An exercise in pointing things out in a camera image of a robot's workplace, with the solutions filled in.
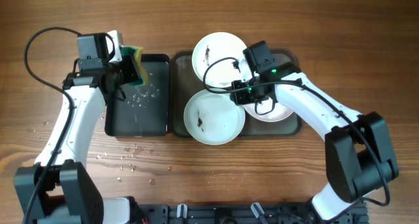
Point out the green yellow sponge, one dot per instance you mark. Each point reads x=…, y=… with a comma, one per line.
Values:
x=134, y=73

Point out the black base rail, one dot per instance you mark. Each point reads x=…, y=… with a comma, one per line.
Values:
x=283, y=213

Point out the dark grey serving tray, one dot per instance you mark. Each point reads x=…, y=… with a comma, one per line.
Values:
x=184, y=84

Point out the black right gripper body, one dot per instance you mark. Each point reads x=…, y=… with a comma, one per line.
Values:
x=240, y=92

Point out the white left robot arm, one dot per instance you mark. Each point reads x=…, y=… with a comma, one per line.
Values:
x=57, y=188

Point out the white plate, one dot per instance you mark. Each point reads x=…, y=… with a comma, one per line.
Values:
x=212, y=118
x=266, y=111
x=212, y=48

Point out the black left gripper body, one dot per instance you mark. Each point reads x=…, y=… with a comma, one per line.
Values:
x=133, y=67

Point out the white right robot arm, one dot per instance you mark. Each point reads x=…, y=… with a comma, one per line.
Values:
x=359, y=157

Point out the black water tray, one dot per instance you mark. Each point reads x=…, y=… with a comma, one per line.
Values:
x=145, y=110

